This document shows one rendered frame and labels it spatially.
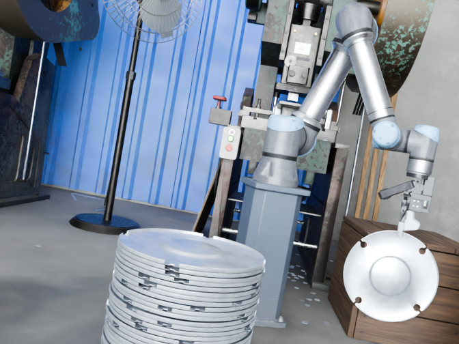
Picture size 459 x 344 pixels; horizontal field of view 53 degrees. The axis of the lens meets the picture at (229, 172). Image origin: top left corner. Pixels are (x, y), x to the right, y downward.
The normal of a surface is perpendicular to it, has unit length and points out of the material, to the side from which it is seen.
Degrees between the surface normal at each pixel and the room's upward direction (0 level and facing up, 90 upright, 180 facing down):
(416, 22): 113
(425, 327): 90
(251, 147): 90
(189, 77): 90
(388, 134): 90
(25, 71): 74
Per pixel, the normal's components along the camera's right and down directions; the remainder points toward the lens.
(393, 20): -0.14, 0.41
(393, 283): -0.15, 0.00
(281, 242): 0.24, 0.09
